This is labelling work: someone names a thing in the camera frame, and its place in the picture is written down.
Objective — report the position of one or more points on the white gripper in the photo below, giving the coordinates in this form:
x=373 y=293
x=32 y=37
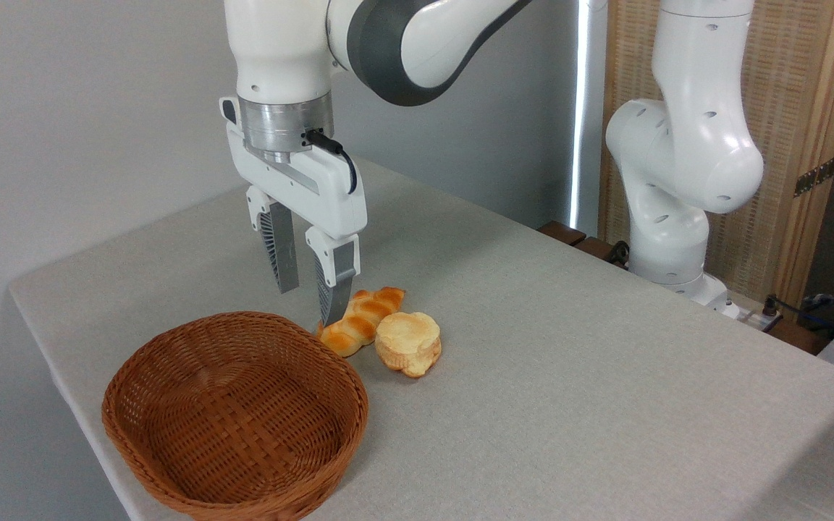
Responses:
x=330 y=195

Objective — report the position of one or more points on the round pale bread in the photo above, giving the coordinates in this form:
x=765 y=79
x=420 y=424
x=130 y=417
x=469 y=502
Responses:
x=408 y=341

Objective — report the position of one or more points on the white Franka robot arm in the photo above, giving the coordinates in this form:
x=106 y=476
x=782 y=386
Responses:
x=685 y=145

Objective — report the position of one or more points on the braided golden bread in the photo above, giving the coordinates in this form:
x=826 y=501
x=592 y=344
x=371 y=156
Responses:
x=365 y=312

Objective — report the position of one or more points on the brown woven wicker basket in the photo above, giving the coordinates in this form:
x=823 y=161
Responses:
x=229 y=405

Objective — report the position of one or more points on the brown wooden block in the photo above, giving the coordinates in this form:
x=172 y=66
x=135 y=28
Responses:
x=594 y=247
x=562 y=232

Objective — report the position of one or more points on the grey tablecloth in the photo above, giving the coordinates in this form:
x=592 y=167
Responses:
x=569 y=398

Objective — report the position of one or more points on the black clamp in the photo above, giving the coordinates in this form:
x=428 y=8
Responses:
x=618 y=253

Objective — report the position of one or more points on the white power strip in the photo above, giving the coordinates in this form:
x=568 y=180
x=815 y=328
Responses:
x=754 y=317

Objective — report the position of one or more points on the wooden rattan folding screen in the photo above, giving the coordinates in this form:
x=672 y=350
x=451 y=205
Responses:
x=793 y=101

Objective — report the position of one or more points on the metal screen hinge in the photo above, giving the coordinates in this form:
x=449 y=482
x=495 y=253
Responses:
x=815 y=176

